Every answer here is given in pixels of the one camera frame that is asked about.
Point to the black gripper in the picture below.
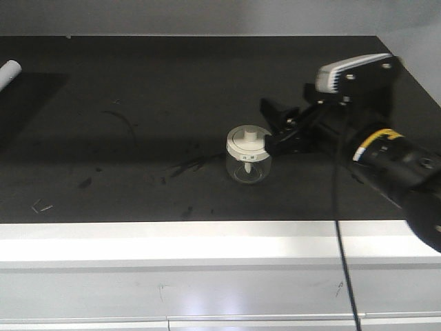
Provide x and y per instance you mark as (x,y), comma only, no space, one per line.
(351,117)

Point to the glass jar with white lid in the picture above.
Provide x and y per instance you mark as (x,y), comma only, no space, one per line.
(247,161)

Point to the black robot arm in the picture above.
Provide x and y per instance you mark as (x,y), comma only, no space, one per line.
(405,173)

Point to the white cabinet front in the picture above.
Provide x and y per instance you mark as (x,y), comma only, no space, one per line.
(225,275)

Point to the white tube at left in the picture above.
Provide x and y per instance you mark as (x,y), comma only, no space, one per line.
(8,72)

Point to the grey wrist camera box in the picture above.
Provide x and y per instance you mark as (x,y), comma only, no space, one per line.
(347,79)

